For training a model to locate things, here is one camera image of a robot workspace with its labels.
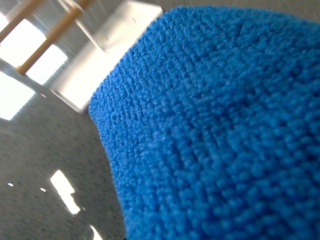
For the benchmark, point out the blue microfiber cloth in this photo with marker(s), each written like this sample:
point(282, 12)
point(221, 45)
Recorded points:
point(211, 124)

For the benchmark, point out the white box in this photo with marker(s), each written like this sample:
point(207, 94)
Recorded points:
point(88, 69)

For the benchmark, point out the wooden frame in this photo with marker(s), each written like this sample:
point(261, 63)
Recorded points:
point(27, 8)

